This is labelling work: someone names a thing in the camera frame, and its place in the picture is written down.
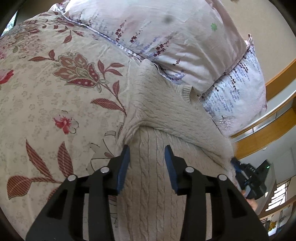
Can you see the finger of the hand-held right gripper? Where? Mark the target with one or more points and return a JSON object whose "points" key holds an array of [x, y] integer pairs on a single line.
{"points": [[235, 165]]}

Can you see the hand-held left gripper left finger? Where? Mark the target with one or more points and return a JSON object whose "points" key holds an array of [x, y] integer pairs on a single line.
{"points": [[122, 166]]}

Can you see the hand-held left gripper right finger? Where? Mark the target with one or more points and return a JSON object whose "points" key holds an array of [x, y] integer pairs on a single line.
{"points": [[171, 166]]}

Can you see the person's right hand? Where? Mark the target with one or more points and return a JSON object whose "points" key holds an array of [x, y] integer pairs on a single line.
{"points": [[252, 204]]}

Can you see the wooden headboard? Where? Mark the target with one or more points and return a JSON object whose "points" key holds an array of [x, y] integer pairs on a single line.
{"points": [[261, 129]]}

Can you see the blue floral pillow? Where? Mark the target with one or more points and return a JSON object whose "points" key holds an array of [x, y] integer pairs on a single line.
{"points": [[238, 92]]}

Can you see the floral bed sheet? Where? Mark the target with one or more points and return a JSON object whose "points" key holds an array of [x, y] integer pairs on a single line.
{"points": [[57, 92]]}

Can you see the pink lavender-print pillow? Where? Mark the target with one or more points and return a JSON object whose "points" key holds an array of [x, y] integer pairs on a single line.
{"points": [[161, 34]]}

